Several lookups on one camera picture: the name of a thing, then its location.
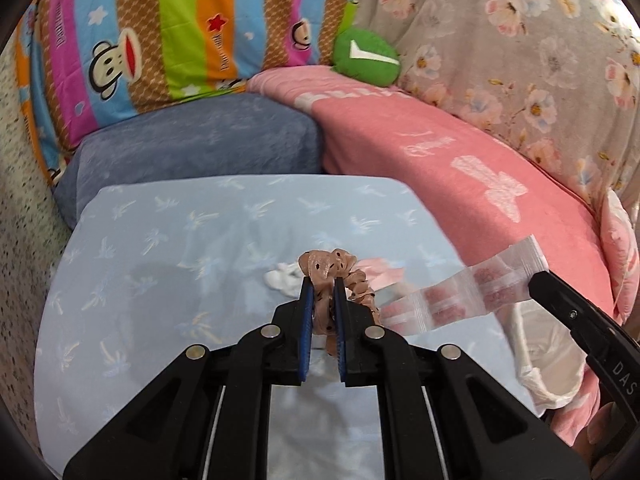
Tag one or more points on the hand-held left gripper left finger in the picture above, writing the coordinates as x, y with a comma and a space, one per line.
306, 330

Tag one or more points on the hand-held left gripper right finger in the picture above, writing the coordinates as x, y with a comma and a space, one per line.
341, 330

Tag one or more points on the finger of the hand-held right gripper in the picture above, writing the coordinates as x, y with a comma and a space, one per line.
560, 300

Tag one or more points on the brown dotted scrunchie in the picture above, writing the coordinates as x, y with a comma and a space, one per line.
320, 265

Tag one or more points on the clear plastic packet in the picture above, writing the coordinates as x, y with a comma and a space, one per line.
480, 280

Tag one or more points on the person's right hand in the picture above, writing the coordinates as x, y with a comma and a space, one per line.
597, 432

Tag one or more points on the white cloth scrunchie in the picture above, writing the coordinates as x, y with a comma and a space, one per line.
282, 280

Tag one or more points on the pink ribbon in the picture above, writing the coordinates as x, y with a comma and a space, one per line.
382, 270

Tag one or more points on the pink pillow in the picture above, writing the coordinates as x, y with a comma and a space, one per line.
622, 250

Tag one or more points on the light blue printed sheet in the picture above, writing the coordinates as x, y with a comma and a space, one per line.
175, 260

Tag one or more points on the pink blanket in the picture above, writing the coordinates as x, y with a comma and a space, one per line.
425, 150

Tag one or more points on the blue plush cushion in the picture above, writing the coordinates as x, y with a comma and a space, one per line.
200, 140

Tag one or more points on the grey floral sheet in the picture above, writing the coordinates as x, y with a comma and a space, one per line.
525, 35

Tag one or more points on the green round cushion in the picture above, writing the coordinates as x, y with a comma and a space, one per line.
365, 57

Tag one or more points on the white speckled cloth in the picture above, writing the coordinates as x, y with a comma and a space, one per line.
25, 210

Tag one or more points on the colourful monkey print pillow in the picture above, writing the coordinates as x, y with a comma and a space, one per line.
150, 35

